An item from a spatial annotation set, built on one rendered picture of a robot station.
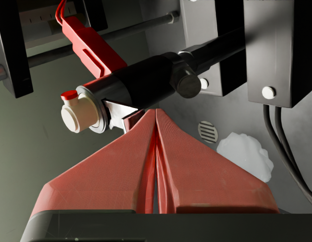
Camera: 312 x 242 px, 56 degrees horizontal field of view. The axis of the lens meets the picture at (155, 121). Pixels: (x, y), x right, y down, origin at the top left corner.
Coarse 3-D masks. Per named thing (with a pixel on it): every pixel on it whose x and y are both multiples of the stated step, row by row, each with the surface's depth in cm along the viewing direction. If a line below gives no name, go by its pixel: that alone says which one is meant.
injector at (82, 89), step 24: (192, 48) 20; (216, 48) 21; (240, 48) 23; (120, 72) 16; (144, 72) 17; (168, 72) 18; (192, 72) 17; (96, 96) 15; (120, 96) 15; (144, 96) 16; (168, 96) 19; (192, 96) 16
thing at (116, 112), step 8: (104, 104) 15; (112, 104) 14; (120, 104) 14; (128, 104) 14; (112, 112) 15; (120, 112) 14; (128, 112) 14; (144, 112) 13; (112, 120) 15; (120, 120) 14; (112, 128) 15
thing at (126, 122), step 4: (140, 108) 13; (132, 112) 13; (136, 112) 13; (140, 112) 13; (128, 116) 12; (132, 116) 12; (136, 116) 13; (140, 116) 13; (124, 120) 12; (128, 120) 12; (132, 120) 13; (136, 120) 13; (124, 124) 12; (128, 124) 12; (132, 124) 13; (124, 128) 12; (128, 128) 12; (124, 132) 13
